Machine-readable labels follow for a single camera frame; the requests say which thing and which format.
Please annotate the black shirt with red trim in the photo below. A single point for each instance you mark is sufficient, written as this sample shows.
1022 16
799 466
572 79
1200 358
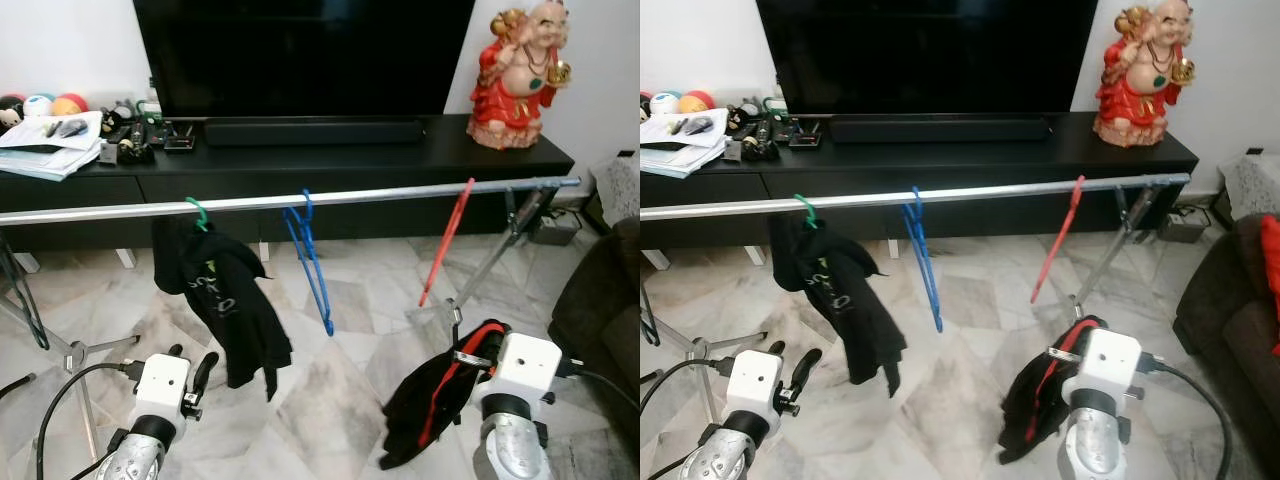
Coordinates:
425 410
1030 410

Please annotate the blue plastic hanger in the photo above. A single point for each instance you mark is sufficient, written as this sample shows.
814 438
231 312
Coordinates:
326 320
937 318

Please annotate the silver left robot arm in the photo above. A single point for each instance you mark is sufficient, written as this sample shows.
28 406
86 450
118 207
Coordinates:
725 455
135 460

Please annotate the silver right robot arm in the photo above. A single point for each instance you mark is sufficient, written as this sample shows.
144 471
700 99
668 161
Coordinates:
1095 450
515 450

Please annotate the red plastic hanger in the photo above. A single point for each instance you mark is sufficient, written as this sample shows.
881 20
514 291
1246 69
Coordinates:
447 240
1057 240

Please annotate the green plastic hanger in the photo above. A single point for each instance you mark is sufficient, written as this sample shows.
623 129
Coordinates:
811 215
202 218

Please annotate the black printed t-shirt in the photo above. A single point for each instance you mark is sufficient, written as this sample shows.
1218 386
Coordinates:
235 310
850 305

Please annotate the dark brown fabric sofa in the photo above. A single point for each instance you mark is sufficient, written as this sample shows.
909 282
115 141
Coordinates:
600 320
1225 300

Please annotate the grey power strip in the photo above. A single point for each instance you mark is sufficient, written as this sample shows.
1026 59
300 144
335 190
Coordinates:
1185 225
553 228

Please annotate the silver metal clothes rack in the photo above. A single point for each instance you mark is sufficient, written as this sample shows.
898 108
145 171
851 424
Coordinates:
1000 190
380 194

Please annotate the red square cushion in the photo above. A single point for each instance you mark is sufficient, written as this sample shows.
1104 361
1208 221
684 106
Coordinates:
1272 280

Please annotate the side table with lace cloth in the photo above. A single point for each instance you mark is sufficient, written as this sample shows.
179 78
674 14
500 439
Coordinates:
1255 185
618 190

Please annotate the long black TV console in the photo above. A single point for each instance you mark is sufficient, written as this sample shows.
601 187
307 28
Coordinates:
330 165
950 162

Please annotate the stack of white papers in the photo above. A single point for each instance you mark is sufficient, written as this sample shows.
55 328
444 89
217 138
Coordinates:
50 150
685 145

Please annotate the black soundbar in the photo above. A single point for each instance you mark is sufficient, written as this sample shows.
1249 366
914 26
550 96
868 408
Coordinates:
940 129
315 132

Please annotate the red laughing Buddha statue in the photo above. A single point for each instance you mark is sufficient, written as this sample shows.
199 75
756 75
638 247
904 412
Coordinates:
1140 88
515 90

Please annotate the orange ball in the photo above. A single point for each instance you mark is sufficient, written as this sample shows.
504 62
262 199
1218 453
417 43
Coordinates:
697 100
70 103

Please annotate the white and blue ball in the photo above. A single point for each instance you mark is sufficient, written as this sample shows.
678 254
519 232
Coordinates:
665 103
37 105

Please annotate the large black television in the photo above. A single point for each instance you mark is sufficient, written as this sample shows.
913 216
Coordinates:
300 55
925 55

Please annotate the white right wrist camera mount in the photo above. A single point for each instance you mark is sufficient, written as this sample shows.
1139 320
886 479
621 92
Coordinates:
525 365
1110 362

